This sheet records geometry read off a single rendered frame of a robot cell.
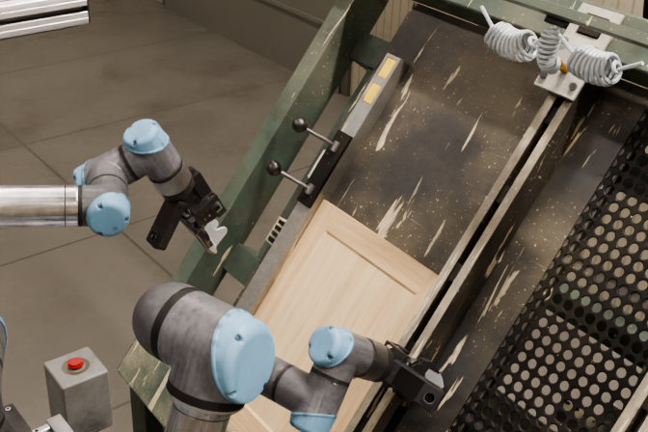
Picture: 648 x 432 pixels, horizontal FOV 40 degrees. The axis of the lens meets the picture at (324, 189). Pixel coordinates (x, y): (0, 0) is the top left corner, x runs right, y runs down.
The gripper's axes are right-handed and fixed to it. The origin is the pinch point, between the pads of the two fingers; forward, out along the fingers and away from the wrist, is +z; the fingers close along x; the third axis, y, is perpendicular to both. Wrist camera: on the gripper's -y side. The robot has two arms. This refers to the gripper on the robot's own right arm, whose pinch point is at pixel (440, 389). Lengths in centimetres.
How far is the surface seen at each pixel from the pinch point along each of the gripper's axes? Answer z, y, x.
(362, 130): -3, 55, -37
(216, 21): 250, 531, -66
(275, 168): -15, 61, -19
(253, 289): -4, 58, 10
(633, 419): -2.6, -37.0, -17.3
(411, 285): -0.3, 19.7, -13.4
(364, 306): -0.4, 27.7, -3.6
